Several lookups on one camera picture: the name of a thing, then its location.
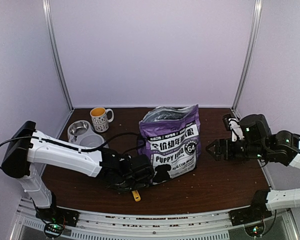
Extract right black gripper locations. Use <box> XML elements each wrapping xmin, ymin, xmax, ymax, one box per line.
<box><xmin>206</xmin><ymin>138</ymin><xmax>268</xmax><ymax>162</ymax></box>

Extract purple pet food bag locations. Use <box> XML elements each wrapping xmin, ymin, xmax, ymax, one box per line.
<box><xmin>137</xmin><ymin>105</ymin><xmax>201</xmax><ymax>186</ymax></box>

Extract yellow plastic scoop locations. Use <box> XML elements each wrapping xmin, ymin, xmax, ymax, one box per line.
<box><xmin>131</xmin><ymin>190</ymin><xmax>141</xmax><ymax>202</ymax></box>

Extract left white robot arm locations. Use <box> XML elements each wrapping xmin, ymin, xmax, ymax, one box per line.
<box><xmin>1</xmin><ymin>120</ymin><xmax>155</xmax><ymax>222</ymax></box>

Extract grey double pet feeder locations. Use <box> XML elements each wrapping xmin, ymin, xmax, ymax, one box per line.
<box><xmin>67</xmin><ymin>120</ymin><xmax>105</xmax><ymax>148</ymax></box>

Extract patterned mug yellow inside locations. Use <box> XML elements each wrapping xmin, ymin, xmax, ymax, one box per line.
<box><xmin>90</xmin><ymin>107</ymin><xmax>114</xmax><ymax>133</ymax></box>

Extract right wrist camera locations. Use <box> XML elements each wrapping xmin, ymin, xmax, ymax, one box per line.
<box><xmin>222</xmin><ymin>114</ymin><xmax>244</xmax><ymax>142</ymax></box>

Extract front aluminium rail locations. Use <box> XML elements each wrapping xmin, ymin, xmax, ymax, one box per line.
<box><xmin>8</xmin><ymin>198</ymin><xmax>300</xmax><ymax>240</ymax></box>

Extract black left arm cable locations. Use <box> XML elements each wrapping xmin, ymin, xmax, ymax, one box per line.
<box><xmin>0</xmin><ymin>132</ymin><xmax>147</xmax><ymax>172</ymax></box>

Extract right aluminium frame post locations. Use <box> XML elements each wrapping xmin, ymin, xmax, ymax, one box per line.
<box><xmin>231</xmin><ymin>0</ymin><xmax>263</xmax><ymax>113</ymax></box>

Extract aluminium frame post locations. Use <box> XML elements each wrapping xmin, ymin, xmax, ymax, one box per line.
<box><xmin>231</xmin><ymin>0</ymin><xmax>263</xmax><ymax>113</ymax></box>
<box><xmin>42</xmin><ymin>0</ymin><xmax>74</xmax><ymax>112</ymax></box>

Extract left aluminium frame post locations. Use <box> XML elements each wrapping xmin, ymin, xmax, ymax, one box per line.
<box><xmin>42</xmin><ymin>0</ymin><xmax>74</xmax><ymax>112</ymax></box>

